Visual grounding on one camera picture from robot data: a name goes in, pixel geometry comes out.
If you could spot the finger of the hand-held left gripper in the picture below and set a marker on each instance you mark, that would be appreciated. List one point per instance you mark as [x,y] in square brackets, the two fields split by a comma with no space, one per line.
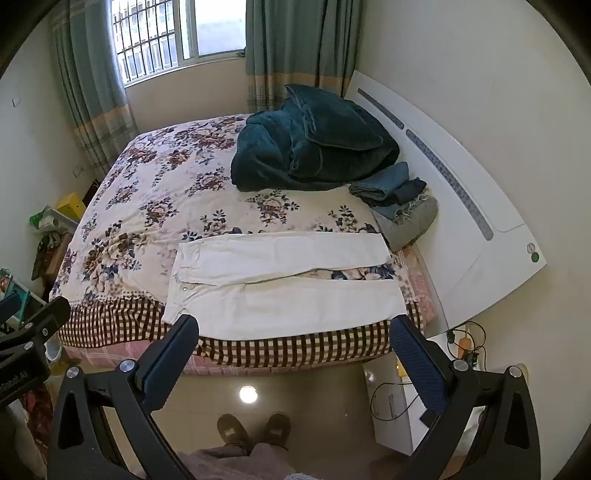
[44,321]

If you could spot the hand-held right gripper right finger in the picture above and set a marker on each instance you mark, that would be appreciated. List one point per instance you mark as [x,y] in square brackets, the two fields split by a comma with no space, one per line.
[416,362]

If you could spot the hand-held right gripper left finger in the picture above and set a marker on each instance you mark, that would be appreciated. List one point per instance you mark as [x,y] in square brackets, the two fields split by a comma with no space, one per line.
[170,362]

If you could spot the white pants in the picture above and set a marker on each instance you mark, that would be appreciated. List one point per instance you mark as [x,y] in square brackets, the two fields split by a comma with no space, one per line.
[277,304]

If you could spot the teal shelf rack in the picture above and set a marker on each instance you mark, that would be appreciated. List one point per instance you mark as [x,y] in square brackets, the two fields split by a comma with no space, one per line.
[25,295]

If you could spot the red patterned cloth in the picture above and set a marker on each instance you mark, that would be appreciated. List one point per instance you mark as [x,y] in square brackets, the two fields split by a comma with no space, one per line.
[39,410]

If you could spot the pink plaid under sheet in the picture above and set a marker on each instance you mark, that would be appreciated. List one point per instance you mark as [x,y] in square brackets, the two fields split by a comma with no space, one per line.
[217,362]

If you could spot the orange power strip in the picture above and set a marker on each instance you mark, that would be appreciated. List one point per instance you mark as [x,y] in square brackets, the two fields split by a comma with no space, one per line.
[464,344]

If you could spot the brown wooden side table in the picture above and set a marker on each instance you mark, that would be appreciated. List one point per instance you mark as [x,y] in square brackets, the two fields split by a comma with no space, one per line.
[57,258]

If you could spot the white bedside table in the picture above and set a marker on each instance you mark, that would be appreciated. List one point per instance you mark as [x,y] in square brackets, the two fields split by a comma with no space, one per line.
[392,431]

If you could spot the brown slipper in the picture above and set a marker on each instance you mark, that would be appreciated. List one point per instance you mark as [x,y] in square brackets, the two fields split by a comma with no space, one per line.
[276,428]
[232,431]

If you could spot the yellow box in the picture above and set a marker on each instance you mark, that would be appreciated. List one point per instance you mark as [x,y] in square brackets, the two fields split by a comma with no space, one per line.
[69,206]

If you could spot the person's grey trousers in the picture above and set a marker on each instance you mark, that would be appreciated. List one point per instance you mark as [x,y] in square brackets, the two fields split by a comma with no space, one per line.
[249,464]

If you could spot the grey pillow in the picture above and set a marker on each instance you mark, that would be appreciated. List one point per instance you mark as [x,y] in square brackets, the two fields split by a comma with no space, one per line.
[411,228]

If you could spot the white bed headboard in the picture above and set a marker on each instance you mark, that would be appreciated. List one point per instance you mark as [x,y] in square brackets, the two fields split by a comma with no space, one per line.
[461,221]

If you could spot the frayed light blue jeans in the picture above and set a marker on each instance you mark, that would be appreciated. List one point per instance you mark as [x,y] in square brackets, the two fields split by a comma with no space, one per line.
[392,211]

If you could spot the folded dark navy garment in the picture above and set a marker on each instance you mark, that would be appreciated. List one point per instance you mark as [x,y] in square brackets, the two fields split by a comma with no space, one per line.
[413,189]

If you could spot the floral bed sheet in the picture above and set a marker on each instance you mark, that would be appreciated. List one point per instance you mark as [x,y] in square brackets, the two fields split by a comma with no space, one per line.
[152,184]

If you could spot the folded blue jeans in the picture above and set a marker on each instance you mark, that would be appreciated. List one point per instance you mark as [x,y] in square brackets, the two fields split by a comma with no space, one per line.
[381,182]

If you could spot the green curtain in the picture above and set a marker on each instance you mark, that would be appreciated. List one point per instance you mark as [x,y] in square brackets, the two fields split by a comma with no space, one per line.
[87,92]
[300,46]

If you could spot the teal fleece blanket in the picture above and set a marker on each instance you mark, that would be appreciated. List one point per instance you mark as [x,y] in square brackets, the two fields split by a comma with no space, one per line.
[300,147]

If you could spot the barred window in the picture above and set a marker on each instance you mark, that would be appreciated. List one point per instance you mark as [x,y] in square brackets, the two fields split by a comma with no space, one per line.
[180,32]

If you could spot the white wall socket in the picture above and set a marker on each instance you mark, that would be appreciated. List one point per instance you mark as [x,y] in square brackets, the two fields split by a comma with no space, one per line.
[77,171]

